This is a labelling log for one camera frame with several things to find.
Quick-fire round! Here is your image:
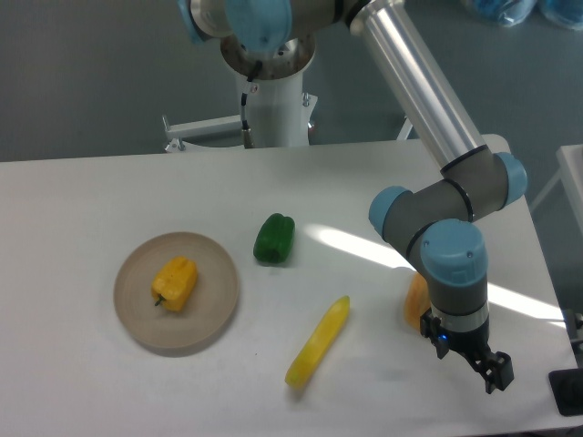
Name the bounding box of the yellow corn cob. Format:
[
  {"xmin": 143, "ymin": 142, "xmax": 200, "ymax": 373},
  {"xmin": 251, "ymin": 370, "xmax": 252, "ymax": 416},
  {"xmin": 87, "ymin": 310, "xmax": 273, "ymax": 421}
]
[{"xmin": 284, "ymin": 296, "xmax": 351, "ymax": 391}]

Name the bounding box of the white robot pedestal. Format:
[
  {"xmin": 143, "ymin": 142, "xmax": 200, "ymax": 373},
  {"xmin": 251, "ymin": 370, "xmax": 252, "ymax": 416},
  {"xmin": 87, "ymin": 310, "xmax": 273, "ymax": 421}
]
[{"xmin": 161, "ymin": 38, "xmax": 320, "ymax": 154}]

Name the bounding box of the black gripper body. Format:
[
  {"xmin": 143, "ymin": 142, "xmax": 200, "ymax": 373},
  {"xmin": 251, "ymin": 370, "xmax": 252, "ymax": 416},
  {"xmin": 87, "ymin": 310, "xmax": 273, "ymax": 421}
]
[{"xmin": 419, "ymin": 308, "xmax": 493, "ymax": 366}]

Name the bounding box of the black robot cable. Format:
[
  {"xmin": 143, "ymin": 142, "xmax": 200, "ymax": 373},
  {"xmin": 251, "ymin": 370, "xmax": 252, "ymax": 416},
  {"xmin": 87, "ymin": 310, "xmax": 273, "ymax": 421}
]
[{"xmin": 240, "ymin": 59, "xmax": 264, "ymax": 149}]

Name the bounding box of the orange fruit behind arm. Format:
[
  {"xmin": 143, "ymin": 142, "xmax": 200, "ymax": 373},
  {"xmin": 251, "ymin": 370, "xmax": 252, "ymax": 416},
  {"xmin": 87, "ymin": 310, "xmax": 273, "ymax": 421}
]
[{"xmin": 404, "ymin": 273, "xmax": 431, "ymax": 331}]

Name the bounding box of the black device at table edge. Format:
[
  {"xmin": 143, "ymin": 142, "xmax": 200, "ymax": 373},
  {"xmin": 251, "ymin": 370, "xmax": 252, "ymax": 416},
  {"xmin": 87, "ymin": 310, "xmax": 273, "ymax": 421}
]
[{"xmin": 547, "ymin": 309, "xmax": 583, "ymax": 416}]

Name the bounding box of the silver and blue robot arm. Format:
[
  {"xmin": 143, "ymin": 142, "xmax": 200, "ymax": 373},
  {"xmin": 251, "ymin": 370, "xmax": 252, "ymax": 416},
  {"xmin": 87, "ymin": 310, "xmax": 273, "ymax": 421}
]
[{"xmin": 178, "ymin": 1, "xmax": 527, "ymax": 391}]

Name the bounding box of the yellow bell pepper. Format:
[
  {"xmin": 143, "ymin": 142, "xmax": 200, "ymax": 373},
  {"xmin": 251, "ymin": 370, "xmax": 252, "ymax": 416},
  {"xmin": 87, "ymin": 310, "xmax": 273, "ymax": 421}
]
[{"xmin": 151, "ymin": 256, "xmax": 198, "ymax": 312}]

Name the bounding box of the green bell pepper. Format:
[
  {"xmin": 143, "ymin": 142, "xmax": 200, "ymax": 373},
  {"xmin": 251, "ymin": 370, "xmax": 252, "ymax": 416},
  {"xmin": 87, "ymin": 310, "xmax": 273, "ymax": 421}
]
[{"xmin": 253, "ymin": 213, "xmax": 295, "ymax": 264}]

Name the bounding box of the beige round plate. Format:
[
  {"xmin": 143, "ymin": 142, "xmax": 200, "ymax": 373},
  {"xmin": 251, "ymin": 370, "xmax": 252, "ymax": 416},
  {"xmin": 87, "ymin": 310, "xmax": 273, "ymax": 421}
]
[{"xmin": 114, "ymin": 232, "xmax": 240, "ymax": 357}]

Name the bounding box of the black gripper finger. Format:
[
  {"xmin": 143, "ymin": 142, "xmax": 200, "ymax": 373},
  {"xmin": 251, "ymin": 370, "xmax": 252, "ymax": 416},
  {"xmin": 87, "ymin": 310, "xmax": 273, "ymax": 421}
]
[
  {"xmin": 485, "ymin": 351, "xmax": 515, "ymax": 394},
  {"xmin": 461, "ymin": 353, "xmax": 490, "ymax": 387}
]

